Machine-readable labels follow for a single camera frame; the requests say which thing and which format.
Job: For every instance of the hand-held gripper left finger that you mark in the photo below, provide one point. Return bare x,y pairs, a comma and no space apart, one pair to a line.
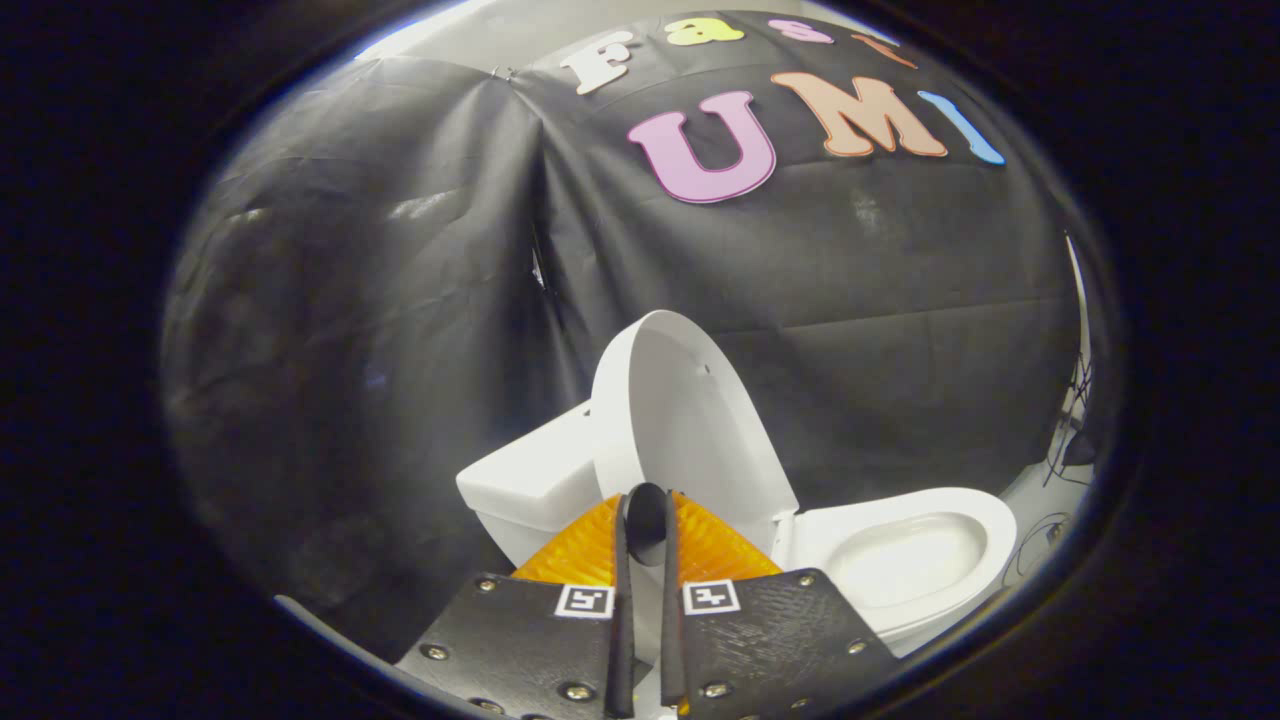
623,650

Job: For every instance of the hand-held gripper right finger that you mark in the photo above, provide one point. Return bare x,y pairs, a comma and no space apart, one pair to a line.
672,650

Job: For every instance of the white toilet lid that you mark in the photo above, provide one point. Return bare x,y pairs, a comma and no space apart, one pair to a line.
680,420

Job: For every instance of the white toilet tank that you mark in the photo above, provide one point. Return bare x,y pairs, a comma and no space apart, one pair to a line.
530,480

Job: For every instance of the white toilet seat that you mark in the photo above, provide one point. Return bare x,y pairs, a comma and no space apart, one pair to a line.
985,520

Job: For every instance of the black backdrop cloth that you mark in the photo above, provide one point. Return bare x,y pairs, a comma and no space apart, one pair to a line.
400,300

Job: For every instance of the black tripod stand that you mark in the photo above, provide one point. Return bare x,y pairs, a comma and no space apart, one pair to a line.
1080,448

